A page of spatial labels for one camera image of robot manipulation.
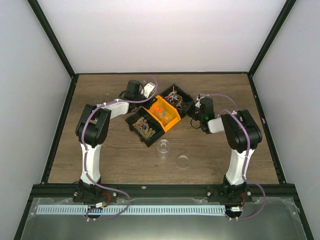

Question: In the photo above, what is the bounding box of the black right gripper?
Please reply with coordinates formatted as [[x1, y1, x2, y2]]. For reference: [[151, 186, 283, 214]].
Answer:
[[180, 102, 204, 122]]

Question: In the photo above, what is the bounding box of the yellow bin with star candies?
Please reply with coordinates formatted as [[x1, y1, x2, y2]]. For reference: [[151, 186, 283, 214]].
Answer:
[[146, 95, 181, 133]]

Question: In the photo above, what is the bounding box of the brown slotted plastic scoop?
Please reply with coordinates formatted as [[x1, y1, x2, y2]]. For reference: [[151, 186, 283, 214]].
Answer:
[[166, 92, 183, 109]]

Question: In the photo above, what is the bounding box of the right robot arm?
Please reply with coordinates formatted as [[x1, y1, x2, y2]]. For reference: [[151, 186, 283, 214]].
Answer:
[[181, 96, 263, 202]]

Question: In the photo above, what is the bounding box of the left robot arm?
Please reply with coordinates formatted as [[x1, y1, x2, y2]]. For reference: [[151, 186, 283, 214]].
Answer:
[[75, 80, 158, 202]]

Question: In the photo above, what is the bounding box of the black bin with gummy candies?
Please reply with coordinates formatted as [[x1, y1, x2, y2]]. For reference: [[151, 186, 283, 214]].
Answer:
[[125, 108, 165, 147]]

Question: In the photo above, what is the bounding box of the black bin with lollipops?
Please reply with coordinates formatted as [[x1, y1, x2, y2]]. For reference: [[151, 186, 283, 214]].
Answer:
[[159, 84, 194, 119]]

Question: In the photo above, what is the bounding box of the pile of star gummies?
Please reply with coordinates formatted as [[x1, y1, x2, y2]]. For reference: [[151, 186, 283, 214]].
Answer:
[[152, 105, 174, 126]]

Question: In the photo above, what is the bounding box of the clear plastic cup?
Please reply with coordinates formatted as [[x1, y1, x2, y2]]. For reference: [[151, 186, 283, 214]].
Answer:
[[157, 139, 171, 160]]

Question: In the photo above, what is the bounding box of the clear round lid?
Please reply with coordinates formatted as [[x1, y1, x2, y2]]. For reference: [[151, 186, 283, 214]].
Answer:
[[176, 155, 190, 169]]

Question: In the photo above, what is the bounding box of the pile of pastel gummies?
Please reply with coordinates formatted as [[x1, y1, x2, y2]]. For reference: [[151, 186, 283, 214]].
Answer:
[[132, 117, 156, 140]]

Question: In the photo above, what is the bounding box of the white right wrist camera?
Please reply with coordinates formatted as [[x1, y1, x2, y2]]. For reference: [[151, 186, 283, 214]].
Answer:
[[196, 93, 210, 102]]

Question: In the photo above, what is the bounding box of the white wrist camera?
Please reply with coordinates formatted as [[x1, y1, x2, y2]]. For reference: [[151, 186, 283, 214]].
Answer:
[[196, 93, 210, 102], [141, 82, 156, 99]]

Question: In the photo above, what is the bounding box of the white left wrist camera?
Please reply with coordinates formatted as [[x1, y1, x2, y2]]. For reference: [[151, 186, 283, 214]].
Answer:
[[141, 82, 156, 99]]

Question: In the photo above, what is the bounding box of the black front mounting rail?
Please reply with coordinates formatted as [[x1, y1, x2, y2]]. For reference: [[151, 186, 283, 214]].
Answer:
[[29, 183, 298, 203]]

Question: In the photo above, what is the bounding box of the black enclosure frame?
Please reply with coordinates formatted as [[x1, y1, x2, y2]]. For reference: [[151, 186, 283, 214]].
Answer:
[[13, 0, 315, 240]]

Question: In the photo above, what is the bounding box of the light blue slotted cable duct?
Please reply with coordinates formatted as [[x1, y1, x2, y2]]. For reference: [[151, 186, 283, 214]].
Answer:
[[36, 205, 226, 216]]

